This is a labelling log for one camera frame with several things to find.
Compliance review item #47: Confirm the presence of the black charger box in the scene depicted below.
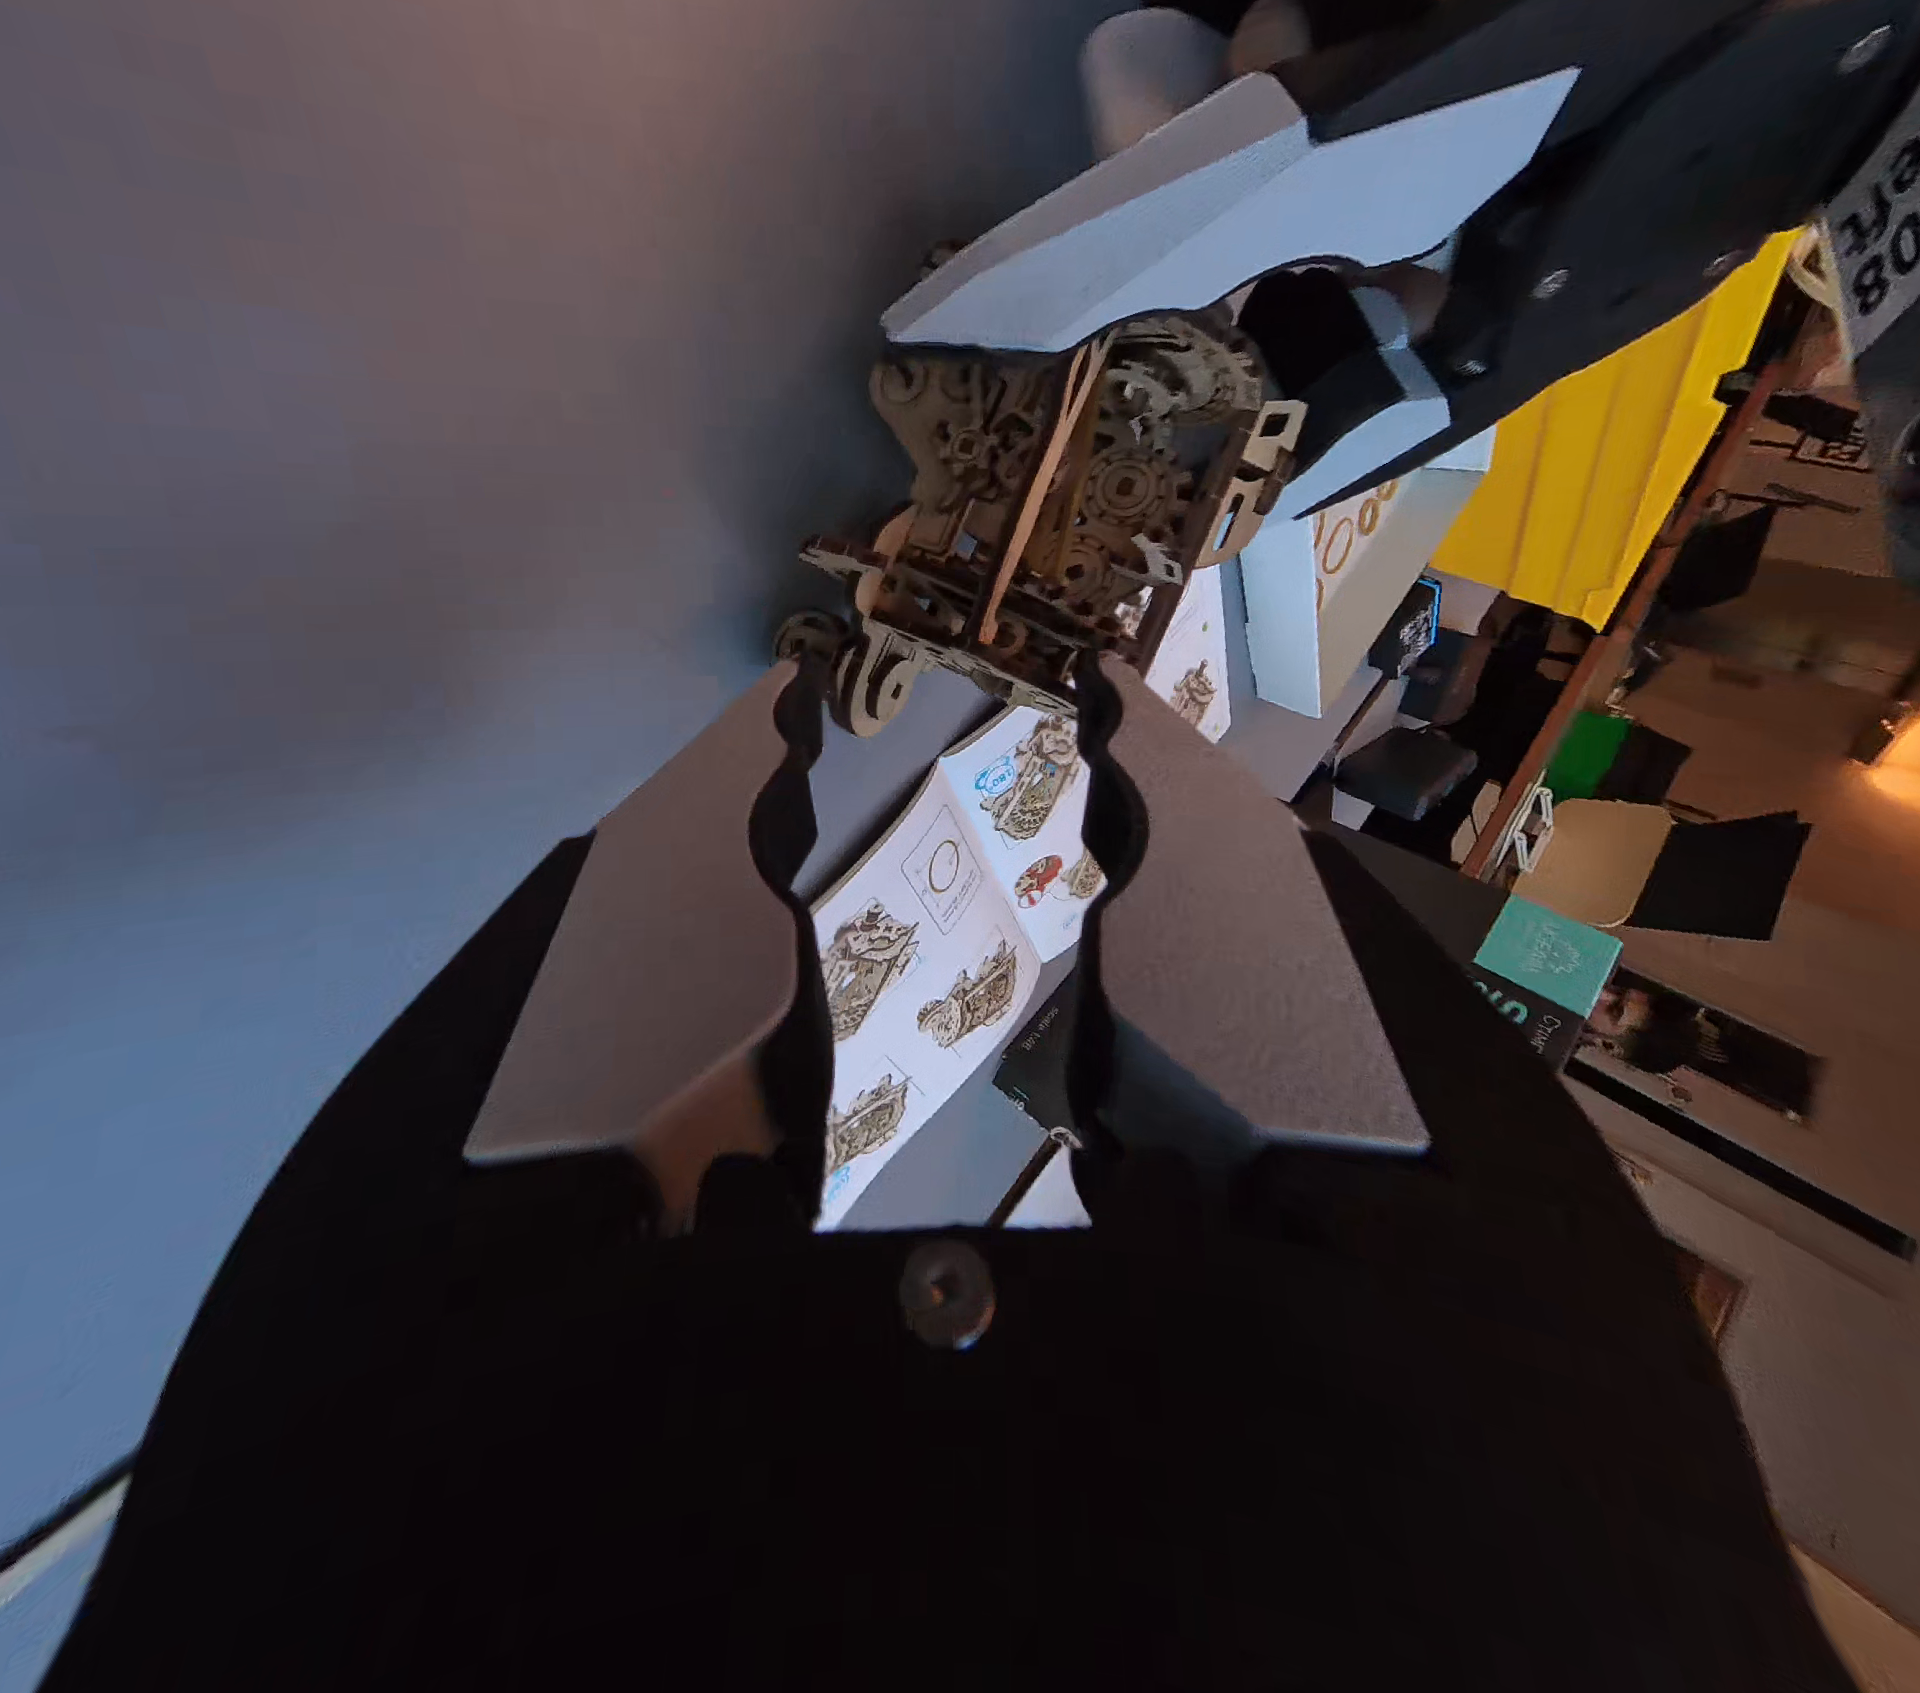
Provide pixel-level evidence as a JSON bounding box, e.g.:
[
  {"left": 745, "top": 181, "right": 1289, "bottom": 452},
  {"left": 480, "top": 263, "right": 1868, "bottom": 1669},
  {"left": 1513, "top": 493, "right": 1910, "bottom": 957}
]
[{"left": 1335, "top": 724, "right": 1481, "bottom": 825}]

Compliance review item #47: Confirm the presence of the illustrated instruction booklet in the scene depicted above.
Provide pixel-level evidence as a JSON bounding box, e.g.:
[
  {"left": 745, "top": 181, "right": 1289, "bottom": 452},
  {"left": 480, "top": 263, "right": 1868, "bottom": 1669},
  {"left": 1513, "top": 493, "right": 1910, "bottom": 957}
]
[{"left": 810, "top": 569, "right": 1237, "bottom": 1233}]

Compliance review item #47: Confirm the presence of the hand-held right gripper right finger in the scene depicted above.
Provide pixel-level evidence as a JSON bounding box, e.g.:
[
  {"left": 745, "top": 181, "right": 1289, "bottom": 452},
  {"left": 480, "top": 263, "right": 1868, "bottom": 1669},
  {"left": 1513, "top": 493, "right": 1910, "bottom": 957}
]
[{"left": 1068, "top": 651, "right": 1434, "bottom": 1223}]

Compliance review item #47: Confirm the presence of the black model kit box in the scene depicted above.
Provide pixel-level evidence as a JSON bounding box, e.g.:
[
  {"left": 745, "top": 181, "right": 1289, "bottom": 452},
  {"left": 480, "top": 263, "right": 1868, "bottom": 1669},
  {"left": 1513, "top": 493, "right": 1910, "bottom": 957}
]
[{"left": 993, "top": 891, "right": 1825, "bottom": 1132}]

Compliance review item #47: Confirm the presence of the yellow storage bin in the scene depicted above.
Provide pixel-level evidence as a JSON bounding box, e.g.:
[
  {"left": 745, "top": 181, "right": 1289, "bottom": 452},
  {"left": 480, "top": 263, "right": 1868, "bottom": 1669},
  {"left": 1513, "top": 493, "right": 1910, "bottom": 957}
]
[{"left": 1432, "top": 0, "right": 1863, "bottom": 630}]

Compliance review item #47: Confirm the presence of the wooden mechanical model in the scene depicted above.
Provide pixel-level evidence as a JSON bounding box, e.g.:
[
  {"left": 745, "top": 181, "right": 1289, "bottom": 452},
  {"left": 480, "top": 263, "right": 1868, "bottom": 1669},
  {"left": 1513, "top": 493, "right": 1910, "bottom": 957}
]
[{"left": 773, "top": 244, "right": 1308, "bottom": 735}]

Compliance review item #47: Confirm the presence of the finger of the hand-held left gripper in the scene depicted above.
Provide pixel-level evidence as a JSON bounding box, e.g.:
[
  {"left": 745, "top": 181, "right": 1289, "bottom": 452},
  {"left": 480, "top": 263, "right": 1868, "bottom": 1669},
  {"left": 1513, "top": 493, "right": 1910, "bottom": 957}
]
[
  {"left": 1238, "top": 265, "right": 1461, "bottom": 520},
  {"left": 878, "top": 64, "right": 1586, "bottom": 357}
]

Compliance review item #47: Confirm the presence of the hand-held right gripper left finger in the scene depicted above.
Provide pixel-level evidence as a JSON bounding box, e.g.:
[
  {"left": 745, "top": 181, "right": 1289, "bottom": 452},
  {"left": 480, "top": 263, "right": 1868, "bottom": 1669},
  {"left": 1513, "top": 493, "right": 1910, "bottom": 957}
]
[{"left": 463, "top": 659, "right": 841, "bottom": 1230}]

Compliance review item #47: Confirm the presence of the group of rubber bands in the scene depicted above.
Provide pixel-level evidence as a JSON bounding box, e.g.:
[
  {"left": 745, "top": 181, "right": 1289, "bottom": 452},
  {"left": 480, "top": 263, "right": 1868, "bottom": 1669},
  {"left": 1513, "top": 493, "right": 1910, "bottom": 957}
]
[{"left": 1312, "top": 479, "right": 1401, "bottom": 607}]

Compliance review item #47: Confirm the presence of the white cardboard box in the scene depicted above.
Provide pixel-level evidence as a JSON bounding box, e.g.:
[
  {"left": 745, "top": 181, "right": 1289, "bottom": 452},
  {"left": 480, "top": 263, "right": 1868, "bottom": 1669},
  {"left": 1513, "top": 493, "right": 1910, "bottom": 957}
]
[{"left": 1237, "top": 462, "right": 1494, "bottom": 721}]

